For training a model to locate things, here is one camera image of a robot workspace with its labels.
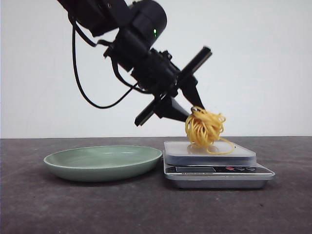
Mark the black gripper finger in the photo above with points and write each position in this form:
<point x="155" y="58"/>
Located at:
<point x="169" y="108"/>
<point x="187" y="84"/>

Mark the silver digital kitchen scale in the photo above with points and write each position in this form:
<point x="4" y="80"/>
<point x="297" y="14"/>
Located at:
<point x="224" y="167"/>

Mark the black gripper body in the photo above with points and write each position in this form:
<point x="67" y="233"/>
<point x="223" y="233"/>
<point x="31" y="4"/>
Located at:
<point x="159" y="76"/>

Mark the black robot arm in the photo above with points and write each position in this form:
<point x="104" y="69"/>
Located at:
<point x="139" y="25"/>

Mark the yellow vermicelli noodle bundle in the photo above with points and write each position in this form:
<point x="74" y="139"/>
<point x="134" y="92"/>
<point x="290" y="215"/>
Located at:
<point x="203" y="129"/>

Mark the green round plate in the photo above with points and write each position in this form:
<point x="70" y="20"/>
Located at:
<point x="102" y="163"/>

